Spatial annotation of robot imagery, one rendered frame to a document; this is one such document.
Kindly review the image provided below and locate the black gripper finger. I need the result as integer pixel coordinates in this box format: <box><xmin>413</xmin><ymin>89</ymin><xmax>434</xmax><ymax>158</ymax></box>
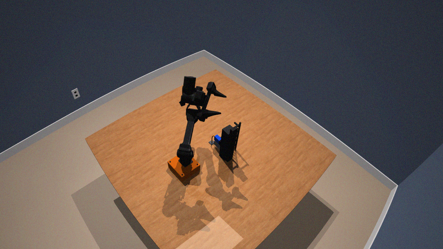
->
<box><xmin>203</xmin><ymin>109</ymin><xmax>221</xmax><ymax>119</ymax></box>
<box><xmin>211</xmin><ymin>86</ymin><xmax>226</xmax><ymax>98</ymax></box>

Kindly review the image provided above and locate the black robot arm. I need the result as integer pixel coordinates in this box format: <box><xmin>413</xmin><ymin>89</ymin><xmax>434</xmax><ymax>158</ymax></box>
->
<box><xmin>177</xmin><ymin>76</ymin><xmax>205</xmax><ymax>167</ymax></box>

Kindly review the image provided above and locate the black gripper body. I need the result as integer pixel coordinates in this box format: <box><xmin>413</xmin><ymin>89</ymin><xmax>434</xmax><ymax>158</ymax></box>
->
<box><xmin>190</xmin><ymin>82</ymin><xmax>216</xmax><ymax>122</ymax></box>

